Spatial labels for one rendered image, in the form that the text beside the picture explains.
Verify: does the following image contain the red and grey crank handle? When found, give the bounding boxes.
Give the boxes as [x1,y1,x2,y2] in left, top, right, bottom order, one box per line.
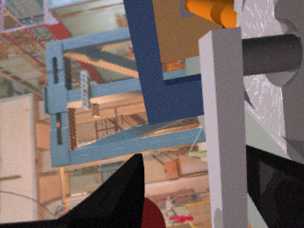
[141,27,302,228]

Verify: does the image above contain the blue post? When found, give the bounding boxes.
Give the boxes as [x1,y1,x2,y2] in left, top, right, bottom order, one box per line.
[123,0,204,124]

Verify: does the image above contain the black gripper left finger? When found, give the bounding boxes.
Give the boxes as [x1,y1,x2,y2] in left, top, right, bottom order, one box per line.
[0,153,144,228]

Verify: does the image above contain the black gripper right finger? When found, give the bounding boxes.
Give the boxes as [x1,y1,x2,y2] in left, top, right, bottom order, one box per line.
[246,145,304,228]

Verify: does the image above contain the grey rectangular block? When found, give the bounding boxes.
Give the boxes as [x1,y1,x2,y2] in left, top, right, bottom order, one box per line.
[237,0,304,164]

